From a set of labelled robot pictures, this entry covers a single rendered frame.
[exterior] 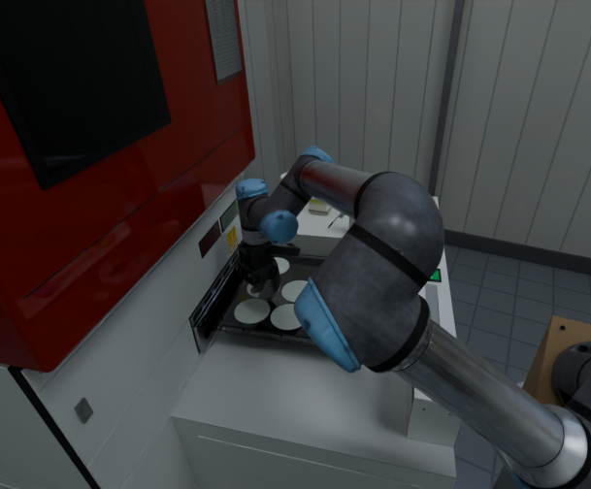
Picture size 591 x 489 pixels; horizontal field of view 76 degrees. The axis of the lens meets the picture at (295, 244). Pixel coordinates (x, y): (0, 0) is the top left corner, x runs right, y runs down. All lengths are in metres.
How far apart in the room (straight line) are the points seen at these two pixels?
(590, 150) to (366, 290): 2.44
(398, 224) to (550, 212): 2.52
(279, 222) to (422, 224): 0.39
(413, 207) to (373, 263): 0.08
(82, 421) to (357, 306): 0.50
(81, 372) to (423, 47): 2.50
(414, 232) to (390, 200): 0.05
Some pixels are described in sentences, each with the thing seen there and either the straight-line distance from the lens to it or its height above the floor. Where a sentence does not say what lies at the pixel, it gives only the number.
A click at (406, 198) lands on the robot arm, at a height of 1.41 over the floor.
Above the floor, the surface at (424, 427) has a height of 0.87.
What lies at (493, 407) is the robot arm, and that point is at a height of 1.17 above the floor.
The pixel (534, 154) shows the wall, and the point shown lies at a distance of 2.79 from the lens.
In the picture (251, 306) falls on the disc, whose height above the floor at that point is 0.90.
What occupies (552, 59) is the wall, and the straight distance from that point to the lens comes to 2.67.
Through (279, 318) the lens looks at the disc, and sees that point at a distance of 1.03.
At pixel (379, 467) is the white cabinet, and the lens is 0.92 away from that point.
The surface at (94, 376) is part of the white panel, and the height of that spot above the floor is 1.10.
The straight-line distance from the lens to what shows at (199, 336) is 1.02.
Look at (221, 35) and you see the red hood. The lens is 0.99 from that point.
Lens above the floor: 1.61
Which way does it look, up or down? 33 degrees down
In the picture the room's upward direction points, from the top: 4 degrees counter-clockwise
